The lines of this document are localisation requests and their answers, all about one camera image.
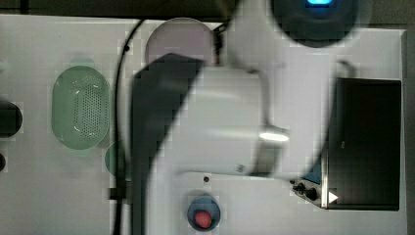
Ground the green cup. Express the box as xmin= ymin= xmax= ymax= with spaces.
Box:
xmin=105 ymin=141 xmax=125 ymax=176

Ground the blue small bowl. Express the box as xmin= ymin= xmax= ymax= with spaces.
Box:
xmin=186 ymin=195 xmax=221 ymax=232

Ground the green perforated colander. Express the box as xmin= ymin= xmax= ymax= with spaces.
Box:
xmin=51 ymin=66 xmax=110 ymax=150

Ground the lavender round plate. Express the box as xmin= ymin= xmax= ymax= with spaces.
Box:
xmin=145 ymin=18 xmax=216 ymax=66

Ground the black cylinder holder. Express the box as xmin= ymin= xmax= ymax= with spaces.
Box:
xmin=0 ymin=101 xmax=23 ymax=138

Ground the black toaster oven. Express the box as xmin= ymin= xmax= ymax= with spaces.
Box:
xmin=291 ymin=78 xmax=402 ymax=212

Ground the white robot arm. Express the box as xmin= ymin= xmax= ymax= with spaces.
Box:
xmin=128 ymin=0 xmax=371 ymax=235

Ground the red strawberry in bowl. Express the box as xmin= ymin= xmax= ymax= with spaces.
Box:
xmin=195 ymin=211 xmax=212 ymax=229

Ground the small black cylinder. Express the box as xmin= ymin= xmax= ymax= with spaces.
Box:
xmin=0 ymin=154 xmax=6 ymax=171

